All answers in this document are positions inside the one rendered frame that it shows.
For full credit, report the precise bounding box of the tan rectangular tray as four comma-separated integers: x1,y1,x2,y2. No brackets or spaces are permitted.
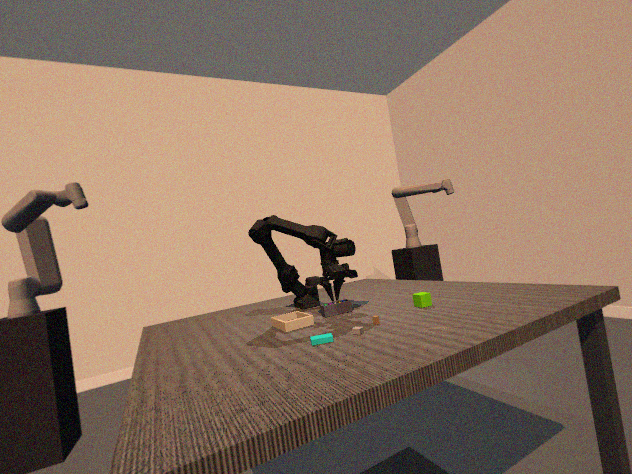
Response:
271,311,314,332

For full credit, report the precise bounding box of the teal rectangular block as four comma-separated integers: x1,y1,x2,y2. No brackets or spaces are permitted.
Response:
310,333,334,346

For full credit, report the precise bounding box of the small green cube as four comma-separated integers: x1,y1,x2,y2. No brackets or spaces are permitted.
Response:
412,292,432,308

